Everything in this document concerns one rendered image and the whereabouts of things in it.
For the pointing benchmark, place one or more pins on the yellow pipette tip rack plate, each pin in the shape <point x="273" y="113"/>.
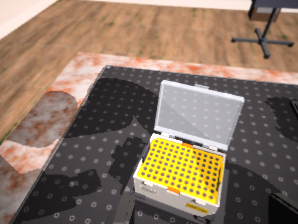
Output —
<point x="194" y="172"/>

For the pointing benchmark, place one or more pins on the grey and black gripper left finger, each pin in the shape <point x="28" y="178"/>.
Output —
<point x="125" y="212"/>

